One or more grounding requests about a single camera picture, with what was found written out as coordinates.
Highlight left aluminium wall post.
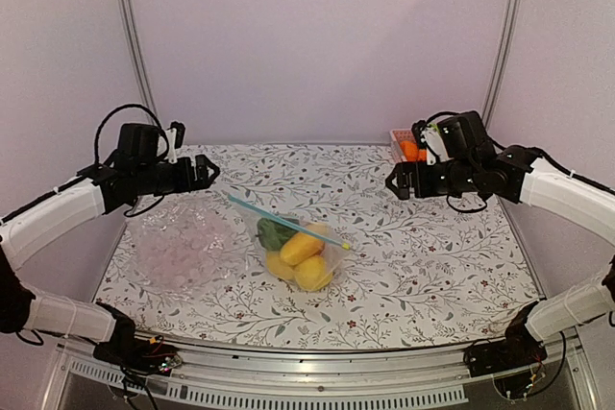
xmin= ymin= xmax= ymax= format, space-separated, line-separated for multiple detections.
xmin=117 ymin=0 xmax=158 ymax=115

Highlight right aluminium wall post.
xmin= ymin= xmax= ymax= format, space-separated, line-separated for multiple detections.
xmin=481 ymin=0 xmax=522 ymax=127

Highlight clear zip top bag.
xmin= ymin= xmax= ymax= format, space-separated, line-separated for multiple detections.
xmin=229 ymin=196 xmax=352 ymax=292

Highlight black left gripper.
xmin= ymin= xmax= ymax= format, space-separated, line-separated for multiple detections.
xmin=135 ymin=153 xmax=219 ymax=195

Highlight floral tablecloth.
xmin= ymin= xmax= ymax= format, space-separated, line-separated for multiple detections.
xmin=96 ymin=145 xmax=543 ymax=350

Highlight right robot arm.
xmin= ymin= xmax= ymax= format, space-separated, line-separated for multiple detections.
xmin=385 ymin=110 xmax=614 ymax=368

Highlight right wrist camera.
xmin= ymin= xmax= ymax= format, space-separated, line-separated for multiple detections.
xmin=411 ymin=121 xmax=451 ymax=166

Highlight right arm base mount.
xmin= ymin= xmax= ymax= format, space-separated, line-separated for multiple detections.
xmin=463 ymin=301 xmax=548 ymax=377

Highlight green toy pepper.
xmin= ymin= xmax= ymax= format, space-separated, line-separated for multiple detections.
xmin=257 ymin=218 xmax=297 ymax=252

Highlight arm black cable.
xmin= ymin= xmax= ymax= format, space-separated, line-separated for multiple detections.
xmin=93 ymin=103 xmax=169 ymax=166
xmin=425 ymin=110 xmax=462 ymax=126

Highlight yellow toy lemon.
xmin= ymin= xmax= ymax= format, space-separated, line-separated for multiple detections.
xmin=265 ymin=252 xmax=294 ymax=281
xmin=294 ymin=254 xmax=333 ymax=292

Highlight aluminium table front rail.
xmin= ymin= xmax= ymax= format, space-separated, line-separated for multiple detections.
xmin=41 ymin=331 xmax=601 ymax=409

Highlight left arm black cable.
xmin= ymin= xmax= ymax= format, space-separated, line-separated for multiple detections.
xmin=93 ymin=103 xmax=169 ymax=166

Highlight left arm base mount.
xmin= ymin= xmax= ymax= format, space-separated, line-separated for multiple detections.
xmin=93 ymin=302 xmax=183 ymax=375

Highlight aluminium wall post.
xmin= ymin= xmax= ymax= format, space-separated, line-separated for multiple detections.
xmin=481 ymin=0 xmax=522 ymax=127
xmin=117 ymin=0 xmax=158 ymax=115

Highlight crumpled clear plastic bags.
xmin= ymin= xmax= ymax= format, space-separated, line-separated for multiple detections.
xmin=127 ymin=193 xmax=250 ymax=298

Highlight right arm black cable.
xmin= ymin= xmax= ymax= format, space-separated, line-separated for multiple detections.
xmin=425 ymin=110 xmax=462 ymax=126

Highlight round orange toy fruit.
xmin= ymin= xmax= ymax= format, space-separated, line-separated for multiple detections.
xmin=400 ymin=140 xmax=419 ymax=162

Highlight small orange toy fruit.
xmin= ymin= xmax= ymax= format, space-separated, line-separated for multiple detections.
xmin=417 ymin=149 xmax=428 ymax=162

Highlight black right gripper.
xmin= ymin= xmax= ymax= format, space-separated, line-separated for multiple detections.
xmin=386 ymin=157 xmax=479 ymax=199

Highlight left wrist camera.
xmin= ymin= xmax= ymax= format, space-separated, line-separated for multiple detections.
xmin=165 ymin=121 xmax=185 ymax=163

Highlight pink plastic basket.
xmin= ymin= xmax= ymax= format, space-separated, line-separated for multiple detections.
xmin=389 ymin=129 xmax=414 ymax=163

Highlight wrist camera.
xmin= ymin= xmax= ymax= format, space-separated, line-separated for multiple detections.
xmin=411 ymin=121 xmax=451 ymax=166
xmin=165 ymin=121 xmax=185 ymax=163

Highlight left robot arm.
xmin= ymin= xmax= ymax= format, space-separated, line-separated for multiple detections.
xmin=1 ymin=122 xmax=220 ymax=366

